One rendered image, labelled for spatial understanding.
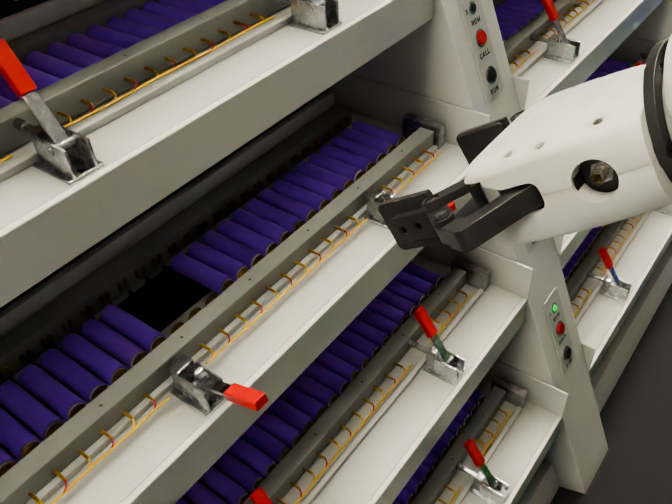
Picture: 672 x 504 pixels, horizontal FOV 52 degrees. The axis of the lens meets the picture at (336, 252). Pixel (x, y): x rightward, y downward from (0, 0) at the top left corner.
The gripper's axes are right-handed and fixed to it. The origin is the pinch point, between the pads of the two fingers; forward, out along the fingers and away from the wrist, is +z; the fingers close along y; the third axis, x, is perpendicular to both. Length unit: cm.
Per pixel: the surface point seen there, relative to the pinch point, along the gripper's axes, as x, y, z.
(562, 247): -28, 42, 24
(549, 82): -8, 50, 20
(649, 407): -64, 50, 28
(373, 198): -4.3, 13.5, 21.0
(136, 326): -0.8, -11.4, 26.9
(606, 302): -46, 55, 30
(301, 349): -9.9, -3.3, 20.1
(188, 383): -5.3, -13.3, 20.0
